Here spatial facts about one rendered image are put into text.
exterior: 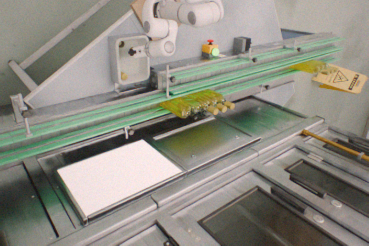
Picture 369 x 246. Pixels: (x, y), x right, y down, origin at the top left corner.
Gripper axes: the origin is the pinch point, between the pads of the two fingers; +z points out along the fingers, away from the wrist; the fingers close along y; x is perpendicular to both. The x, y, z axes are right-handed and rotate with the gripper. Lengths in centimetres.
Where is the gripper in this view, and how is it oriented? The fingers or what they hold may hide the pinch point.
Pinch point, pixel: (135, 51)
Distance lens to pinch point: 144.9
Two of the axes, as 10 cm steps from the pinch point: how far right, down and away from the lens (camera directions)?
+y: 7.9, -2.3, 5.7
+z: -6.0, -0.8, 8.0
